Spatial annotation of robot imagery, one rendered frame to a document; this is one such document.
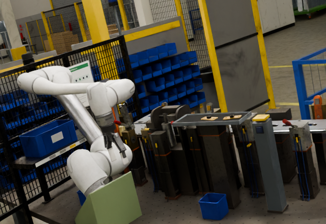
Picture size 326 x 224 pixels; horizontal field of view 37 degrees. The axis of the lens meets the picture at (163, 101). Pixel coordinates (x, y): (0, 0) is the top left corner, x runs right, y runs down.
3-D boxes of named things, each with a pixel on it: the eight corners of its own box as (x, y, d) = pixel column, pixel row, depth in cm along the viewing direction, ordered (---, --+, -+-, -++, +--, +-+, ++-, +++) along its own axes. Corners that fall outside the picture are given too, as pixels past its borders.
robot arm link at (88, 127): (102, 185, 265) (129, 172, 281) (115, 169, 255) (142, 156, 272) (29, 81, 286) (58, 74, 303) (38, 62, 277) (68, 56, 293)
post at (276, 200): (288, 205, 229) (272, 117, 220) (282, 213, 223) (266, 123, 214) (273, 204, 233) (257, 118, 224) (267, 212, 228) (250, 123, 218)
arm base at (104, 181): (99, 187, 235) (92, 179, 237) (83, 211, 249) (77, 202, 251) (125, 174, 248) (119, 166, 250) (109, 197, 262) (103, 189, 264)
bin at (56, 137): (78, 138, 305) (73, 119, 302) (40, 157, 282) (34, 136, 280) (62, 138, 315) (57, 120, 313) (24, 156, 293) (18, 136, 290)
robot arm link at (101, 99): (102, 116, 235) (121, 106, 244) (92, 85, 232) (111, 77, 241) (89, 117, 242) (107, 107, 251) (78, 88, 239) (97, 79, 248)
